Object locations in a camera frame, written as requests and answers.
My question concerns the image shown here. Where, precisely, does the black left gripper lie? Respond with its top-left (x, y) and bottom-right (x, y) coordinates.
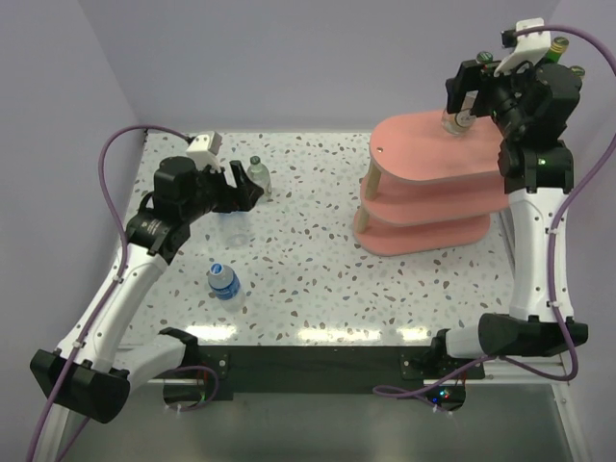
top-left (182, 159), bottom-right (263, 222)

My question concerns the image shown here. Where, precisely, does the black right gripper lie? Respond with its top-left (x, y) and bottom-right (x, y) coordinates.
top-left (446, 56), bottom-right (541, 140)

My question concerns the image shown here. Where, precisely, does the clear Chang glass bottle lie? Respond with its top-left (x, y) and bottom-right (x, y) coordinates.
top-left (246, 156), bottom-right (272, 196)
top-left (441, 51), bottom-right (494, 136)

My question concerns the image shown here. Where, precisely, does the green glass bottle gold cap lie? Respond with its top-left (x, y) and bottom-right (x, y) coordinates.
top-left (542, 36), bottom-right (570, 63)

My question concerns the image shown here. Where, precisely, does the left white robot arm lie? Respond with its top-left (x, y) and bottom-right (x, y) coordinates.
top-left (30, 156), bottom-right (264, 424)

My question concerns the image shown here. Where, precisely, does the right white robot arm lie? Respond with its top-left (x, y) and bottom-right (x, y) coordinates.
top-left (428, 61), bottom-right (588, 378)

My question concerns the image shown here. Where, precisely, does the pink three-tier shelf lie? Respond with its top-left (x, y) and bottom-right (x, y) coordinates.
top-left (353, 111), bottom-right (508, 256)

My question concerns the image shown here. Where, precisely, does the lying blue label water bottle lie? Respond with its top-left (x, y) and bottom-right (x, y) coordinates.
top-left (218, 212), bottom-right (251, 247)

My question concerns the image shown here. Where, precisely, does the upright blue label water bottle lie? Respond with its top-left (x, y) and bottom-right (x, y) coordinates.
top-left (208, 262), bottom-right (245, 312)

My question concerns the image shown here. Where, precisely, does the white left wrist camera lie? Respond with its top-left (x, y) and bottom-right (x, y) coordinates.
top-left (186, 131), bottom-right (222, 172)

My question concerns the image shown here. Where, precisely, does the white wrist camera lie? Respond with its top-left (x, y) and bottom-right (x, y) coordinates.
top-left (494, 18), bottom-right (552, 77)
top-left (186, 131), bottom-right (222, 172)

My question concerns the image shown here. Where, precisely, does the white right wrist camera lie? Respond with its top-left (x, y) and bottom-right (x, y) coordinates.
top-left (494, 18), bottom-right (552, 77)

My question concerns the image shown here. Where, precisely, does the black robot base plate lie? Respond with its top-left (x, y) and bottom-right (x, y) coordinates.
top-left (161, 344), bottom-right (486, 410)

